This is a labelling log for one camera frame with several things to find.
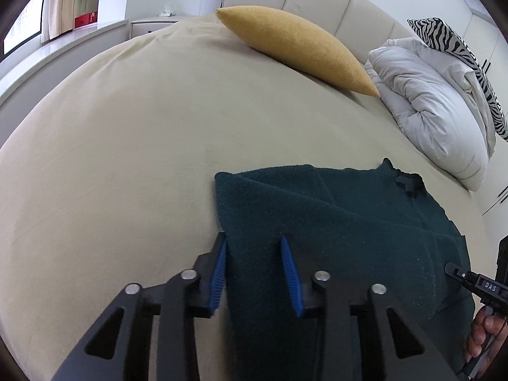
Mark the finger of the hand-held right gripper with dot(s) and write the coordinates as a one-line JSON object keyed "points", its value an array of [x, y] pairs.
{"points": [[458, 274]]}

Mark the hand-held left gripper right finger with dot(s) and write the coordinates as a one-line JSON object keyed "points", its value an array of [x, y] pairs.
{"points": [[289, 274]]}

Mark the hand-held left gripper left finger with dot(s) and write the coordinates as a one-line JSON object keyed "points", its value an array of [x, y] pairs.
{"points": [[219, 270]]}

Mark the dark teal knit sweater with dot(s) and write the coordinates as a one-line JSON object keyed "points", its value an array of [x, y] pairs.
{"points": [[357, 226]]}

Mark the person's right hand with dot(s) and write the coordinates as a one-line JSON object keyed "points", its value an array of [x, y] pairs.
{"points": [[486, 329]]}

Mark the bed with beige sheet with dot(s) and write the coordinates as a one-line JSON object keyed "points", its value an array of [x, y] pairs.
{"points": [[119, 147]]}

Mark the white duvet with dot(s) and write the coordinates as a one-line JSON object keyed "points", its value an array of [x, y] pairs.
{"points": [[428, 103]]}

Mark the mustard yellow pillow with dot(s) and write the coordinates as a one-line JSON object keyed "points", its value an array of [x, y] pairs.
{"points": [[301, 43]]}

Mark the zebra striped pillow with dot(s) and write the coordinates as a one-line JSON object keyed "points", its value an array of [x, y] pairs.
{"points": [[448, 35]]}

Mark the white nightstand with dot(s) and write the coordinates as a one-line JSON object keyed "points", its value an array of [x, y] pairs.
{"points": [[151, 27]]}

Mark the white tissue box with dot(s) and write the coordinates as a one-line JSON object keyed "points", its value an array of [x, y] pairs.
{"points": [[166, 12]]}

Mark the white window ledge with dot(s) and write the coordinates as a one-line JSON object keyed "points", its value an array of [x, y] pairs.
{"points": [[59, 51]]}

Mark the red box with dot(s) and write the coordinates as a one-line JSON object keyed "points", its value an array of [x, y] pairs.
{"points": [[84, 20]]}

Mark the beige curtain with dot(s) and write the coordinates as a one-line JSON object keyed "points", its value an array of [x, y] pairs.
{"points": [[59, 4]]}

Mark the black framed window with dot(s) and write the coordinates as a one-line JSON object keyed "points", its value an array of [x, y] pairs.
{"points": [[24, 20]]}

